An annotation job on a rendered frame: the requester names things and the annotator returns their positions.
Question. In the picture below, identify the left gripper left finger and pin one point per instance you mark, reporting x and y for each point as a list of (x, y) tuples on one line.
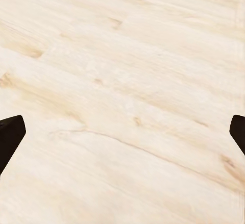
[(12, 131)]

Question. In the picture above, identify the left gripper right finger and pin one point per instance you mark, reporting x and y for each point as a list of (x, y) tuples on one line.
[(237, 131)]

